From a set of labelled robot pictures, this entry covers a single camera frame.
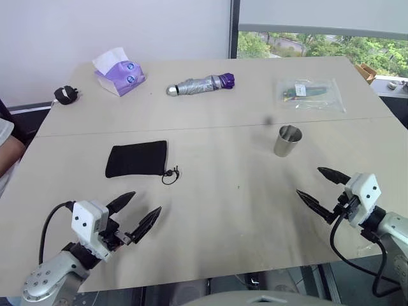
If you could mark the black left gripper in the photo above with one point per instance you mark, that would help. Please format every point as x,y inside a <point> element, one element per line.
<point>111,236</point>

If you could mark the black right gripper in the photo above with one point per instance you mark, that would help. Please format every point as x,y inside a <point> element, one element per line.
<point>345,208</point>

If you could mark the person bare forearm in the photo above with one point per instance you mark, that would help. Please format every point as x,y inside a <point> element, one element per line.
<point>11,153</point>

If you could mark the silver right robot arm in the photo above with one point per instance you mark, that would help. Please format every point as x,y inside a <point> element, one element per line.
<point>395,229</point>

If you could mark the black drawstring pouch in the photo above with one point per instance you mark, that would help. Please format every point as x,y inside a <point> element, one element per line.
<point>137,158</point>

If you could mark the clear plastic zip bag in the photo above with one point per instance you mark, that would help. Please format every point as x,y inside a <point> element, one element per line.
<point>309,95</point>

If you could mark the stainless steel cup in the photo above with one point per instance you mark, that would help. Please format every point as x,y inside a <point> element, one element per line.
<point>287,141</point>

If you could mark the brown cardboard box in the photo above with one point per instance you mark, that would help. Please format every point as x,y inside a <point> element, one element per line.
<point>366,72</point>

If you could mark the small metal items on sill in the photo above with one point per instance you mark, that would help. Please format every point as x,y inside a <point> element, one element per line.
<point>396,85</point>

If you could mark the purple tissue box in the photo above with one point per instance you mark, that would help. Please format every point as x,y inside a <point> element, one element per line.
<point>122,79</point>

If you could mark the black power adapter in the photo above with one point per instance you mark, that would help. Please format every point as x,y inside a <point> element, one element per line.
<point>65,95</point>

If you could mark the silver purple folded umbrella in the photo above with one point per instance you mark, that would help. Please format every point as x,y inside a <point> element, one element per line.
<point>197,85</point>

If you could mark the person in grey shirt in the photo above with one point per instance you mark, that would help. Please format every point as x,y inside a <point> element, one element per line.
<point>4,127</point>

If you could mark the white tissue sheet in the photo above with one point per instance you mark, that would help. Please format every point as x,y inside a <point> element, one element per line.
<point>108,60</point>

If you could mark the white roller blind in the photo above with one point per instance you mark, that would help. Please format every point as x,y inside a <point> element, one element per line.
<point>318,14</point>

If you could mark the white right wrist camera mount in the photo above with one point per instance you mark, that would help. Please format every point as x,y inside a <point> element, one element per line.
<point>366,189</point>

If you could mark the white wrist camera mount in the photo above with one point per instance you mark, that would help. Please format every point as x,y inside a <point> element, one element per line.
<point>366,189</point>
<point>84,220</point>

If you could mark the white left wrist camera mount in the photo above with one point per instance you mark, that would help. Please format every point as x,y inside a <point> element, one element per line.
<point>84,220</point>

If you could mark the black window frame post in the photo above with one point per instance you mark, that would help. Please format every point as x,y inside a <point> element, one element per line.
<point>234,28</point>

